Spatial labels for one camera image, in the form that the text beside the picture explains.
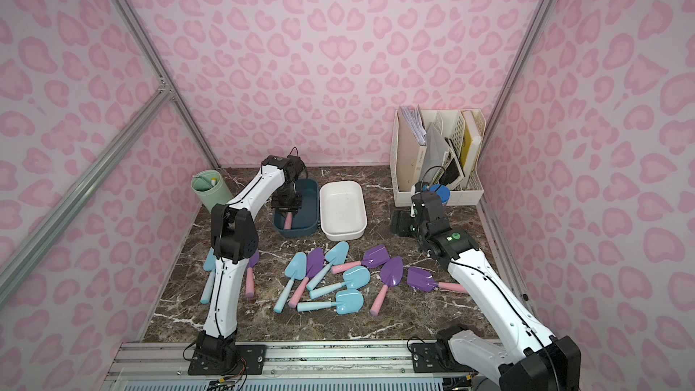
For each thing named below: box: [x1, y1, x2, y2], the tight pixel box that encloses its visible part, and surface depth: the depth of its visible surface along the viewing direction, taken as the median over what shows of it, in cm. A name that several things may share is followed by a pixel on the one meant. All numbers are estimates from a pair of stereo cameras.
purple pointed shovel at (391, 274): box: [369, 256, 404, 317], surface depth 90 cm
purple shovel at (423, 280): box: [407, 266, 467, 294], surface depth 88 cm
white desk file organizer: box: [390, 104, 487, 208], surface depth 101 cm
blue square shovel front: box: [296, 288, 365, 315], surface depth 84 cm
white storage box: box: [319, 180, 368, 242], surface depth 106 cm
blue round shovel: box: [309, 265, 372, 300], surface depth 88 cm
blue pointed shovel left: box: [273, 251, 307, 315], surface depth 91 cm
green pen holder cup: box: [190, 169, 234, 214], surface depth 100 cm
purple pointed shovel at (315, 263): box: [287, 247, 325, 309], surface depth 92 cm
